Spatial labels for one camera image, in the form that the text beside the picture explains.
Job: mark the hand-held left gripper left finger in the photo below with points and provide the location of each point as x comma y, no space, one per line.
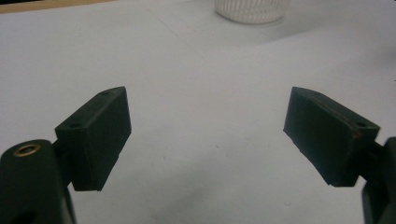
93,140

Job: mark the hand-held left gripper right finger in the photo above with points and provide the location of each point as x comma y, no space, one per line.
327,137

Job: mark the white plastic basket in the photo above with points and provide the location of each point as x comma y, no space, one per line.
252,11

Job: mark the white table sheet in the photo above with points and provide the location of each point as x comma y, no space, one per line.
199,93

